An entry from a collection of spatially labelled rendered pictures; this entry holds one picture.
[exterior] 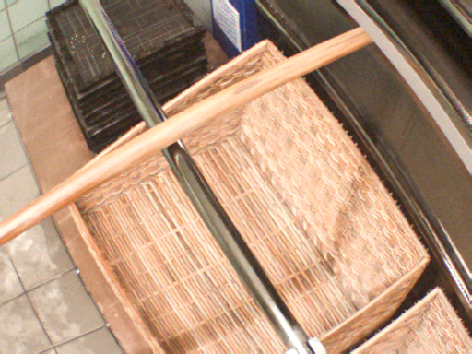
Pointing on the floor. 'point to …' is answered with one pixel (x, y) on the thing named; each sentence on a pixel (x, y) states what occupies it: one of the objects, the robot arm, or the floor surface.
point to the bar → (202, 193)
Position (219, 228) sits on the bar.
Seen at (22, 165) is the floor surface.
